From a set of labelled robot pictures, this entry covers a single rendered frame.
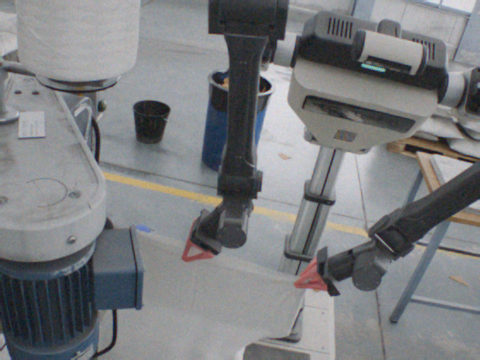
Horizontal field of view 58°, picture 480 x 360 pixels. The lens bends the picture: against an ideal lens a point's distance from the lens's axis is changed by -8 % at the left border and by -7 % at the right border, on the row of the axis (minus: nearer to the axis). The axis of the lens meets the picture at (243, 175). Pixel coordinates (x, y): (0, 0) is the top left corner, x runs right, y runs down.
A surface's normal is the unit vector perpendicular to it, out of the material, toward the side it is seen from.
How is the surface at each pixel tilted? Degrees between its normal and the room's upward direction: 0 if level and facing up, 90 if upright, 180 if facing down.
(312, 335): 0
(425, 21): 91
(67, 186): 0
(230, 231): 91
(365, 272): 80
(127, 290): 90
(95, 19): 87
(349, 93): 40
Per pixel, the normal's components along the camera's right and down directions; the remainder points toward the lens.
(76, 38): 0.29, 0.47
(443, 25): -0.12, 0.53
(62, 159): 0.17, -0.84
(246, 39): -0.09, 0.77
